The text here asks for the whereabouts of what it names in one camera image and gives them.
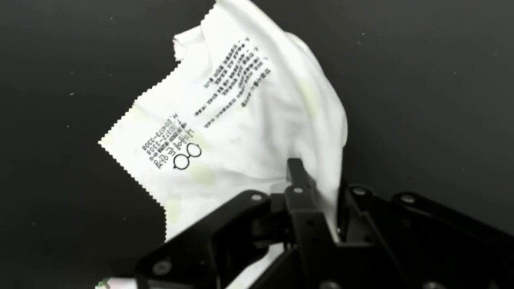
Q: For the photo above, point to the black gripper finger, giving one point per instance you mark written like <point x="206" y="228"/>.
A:
<point x="301" y="194"/>

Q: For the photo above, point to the white printed cloth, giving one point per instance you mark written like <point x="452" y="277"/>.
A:
<point x="211" y="144"/>

